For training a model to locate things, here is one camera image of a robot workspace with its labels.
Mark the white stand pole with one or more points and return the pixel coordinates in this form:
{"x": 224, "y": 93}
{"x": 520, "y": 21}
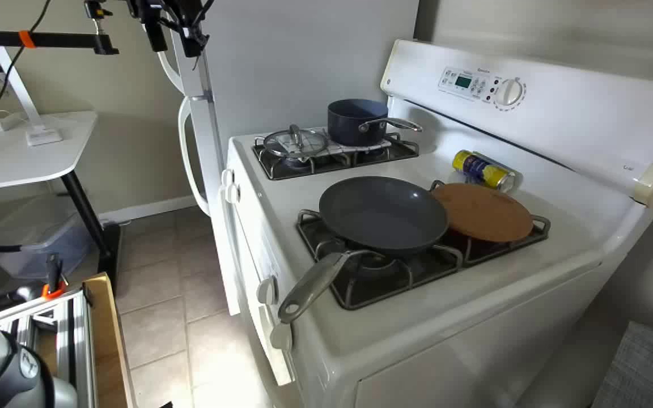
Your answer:
{"x": 12, "y": 80}

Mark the dark blue saucepan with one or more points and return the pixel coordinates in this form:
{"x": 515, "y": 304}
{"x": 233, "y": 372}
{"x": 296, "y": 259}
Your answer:
{"x": 350, "y": 122}

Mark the black bar with orange tape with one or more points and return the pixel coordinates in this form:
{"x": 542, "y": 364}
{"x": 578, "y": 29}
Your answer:
{"x": 62, "y": 39}

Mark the glass pot lid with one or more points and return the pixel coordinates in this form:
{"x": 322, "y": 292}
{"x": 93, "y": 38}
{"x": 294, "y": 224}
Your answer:
{"x": 296, "y": 144}

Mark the white checked dish towel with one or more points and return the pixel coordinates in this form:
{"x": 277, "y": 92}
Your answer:
{"x": 356, "y": 150}

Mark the white gas stove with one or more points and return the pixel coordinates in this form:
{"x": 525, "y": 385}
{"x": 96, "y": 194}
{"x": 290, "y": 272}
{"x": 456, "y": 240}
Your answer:
{"x": 453, "y": 333}

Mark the white refrigerator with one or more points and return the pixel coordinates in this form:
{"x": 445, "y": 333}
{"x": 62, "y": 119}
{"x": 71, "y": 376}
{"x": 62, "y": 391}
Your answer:
{"x": 282, "y": 59}

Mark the yellow and blue can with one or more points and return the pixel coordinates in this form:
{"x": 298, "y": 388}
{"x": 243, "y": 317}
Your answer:
{"x": 481, "y": 169}

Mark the white stove burner knob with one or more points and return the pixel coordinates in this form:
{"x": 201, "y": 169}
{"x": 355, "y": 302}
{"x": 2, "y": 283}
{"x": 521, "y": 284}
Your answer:
{"x": 230, "y": 187}
{"x": 282, "y": 334}
{"x": 269, "y": 292}

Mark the white table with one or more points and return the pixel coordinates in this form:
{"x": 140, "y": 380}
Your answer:
{"x": 16, "y": 150}

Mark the wooden board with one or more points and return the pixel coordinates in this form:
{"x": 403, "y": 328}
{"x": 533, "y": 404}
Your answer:
{"x": 108, "y": 340}

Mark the aluminium profile frame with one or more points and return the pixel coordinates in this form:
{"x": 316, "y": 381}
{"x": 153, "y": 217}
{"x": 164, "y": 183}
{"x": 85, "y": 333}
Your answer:
{"x": 77, "y": 340}

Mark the white stove timer knob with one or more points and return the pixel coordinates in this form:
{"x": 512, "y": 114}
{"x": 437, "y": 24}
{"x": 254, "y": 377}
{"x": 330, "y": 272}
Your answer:
{"x": 511, "y": 92}

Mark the black mount clamp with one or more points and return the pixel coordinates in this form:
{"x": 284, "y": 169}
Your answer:
{"x": 97, "y": 11}

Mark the small white box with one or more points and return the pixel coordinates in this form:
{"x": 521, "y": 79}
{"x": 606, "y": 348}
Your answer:
{"x": 44, "y": 136}

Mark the grey woven mat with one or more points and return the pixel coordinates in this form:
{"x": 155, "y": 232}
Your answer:
{"x": 644, "y": 370}

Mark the clear plastic storage bin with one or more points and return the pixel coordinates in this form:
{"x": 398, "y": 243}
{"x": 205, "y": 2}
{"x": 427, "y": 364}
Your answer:
{"x": 40, "y": 241}

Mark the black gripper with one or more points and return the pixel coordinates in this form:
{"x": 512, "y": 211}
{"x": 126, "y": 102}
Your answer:
{"x": 180, "y": 11}

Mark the black cast iron burner grate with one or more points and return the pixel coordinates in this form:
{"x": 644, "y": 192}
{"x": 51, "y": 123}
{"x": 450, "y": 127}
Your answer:
{"x": 340, "y": 161}
{"x": 386, "y": 279}

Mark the round brown cork trivet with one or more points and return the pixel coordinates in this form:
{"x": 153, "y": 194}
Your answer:
{"x": 486, "y": 217}

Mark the dark grey frying pan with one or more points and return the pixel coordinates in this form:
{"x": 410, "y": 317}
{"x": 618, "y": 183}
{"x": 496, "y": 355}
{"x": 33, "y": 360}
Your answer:
{"x": 379, "y": 211}

